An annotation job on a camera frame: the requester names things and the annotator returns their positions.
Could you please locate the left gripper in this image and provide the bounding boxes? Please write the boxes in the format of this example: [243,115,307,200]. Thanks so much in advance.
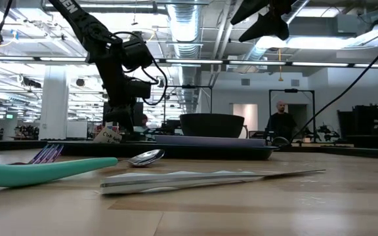
[96,61,136,134]

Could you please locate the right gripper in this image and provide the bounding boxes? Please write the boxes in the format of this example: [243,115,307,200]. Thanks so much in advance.
[230,0,295,43]

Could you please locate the dark green serving tray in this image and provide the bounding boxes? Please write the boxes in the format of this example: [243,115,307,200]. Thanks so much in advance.
[47,140,279,162]

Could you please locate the metal table knife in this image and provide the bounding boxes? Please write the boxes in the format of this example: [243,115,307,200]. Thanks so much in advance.
[99,168,327,195]

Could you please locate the dark grey bowl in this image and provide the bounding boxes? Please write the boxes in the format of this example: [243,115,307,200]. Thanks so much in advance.
[179,113,246,139]

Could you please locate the teal-handled spoon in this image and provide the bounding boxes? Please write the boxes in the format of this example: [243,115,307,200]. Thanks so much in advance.
[0,148,165,189]

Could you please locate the white square pillar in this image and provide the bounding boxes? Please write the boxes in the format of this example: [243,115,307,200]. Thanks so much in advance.
[39,65,70,141]

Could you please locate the person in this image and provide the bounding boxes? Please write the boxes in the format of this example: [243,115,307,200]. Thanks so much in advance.
[265,100,298,142]

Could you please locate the black equipment cases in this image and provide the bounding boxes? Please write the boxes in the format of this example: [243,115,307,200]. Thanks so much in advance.
[336,104,378,150]

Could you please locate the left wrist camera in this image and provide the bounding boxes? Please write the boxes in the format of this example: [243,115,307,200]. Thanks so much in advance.
[126,79,153,100]

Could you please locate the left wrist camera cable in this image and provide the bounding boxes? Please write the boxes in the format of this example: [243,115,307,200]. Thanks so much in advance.
[112,31,169,106]

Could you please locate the silver ventilation duct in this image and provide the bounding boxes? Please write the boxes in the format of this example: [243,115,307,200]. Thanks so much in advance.
[166,0,207,114]

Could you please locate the black frame stand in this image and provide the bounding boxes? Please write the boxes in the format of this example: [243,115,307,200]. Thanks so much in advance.
[268,88,316,142]

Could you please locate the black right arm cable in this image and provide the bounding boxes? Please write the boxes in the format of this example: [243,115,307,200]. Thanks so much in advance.
[289,28,378,142]

